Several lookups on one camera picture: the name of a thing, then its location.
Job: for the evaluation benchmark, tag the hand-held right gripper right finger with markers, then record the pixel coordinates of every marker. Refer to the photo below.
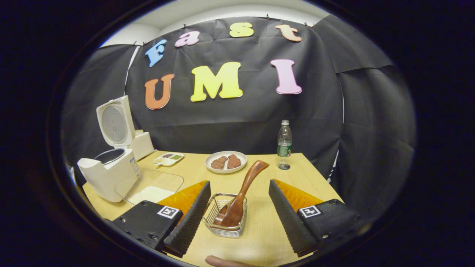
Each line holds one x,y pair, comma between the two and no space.
289,222

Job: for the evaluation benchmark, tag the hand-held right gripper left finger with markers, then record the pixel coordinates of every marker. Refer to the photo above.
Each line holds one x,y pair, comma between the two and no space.
191,218

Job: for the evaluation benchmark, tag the clear box of white rice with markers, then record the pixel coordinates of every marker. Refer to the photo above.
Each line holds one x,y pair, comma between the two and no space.
152,194

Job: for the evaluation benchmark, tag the brown wooden spoon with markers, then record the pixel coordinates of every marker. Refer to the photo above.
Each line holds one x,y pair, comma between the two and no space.
241,200

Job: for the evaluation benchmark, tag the white rice cooker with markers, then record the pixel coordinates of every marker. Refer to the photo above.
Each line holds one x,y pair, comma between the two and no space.
111,178

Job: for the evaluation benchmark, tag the brown meat piece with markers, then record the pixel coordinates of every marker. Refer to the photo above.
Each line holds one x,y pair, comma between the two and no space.
219,163
233,162

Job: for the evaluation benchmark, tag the white divided sauce dish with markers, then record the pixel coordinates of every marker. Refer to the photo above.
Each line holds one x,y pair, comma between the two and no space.
169,159

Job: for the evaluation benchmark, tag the clear bottle with green label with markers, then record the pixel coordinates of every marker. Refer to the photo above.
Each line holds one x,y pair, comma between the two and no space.
284,148

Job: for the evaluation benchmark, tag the white round plate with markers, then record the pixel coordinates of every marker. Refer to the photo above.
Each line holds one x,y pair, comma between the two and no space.
243,159

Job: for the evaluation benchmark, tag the white toaster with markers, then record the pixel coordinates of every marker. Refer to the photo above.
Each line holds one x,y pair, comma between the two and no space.
143,146

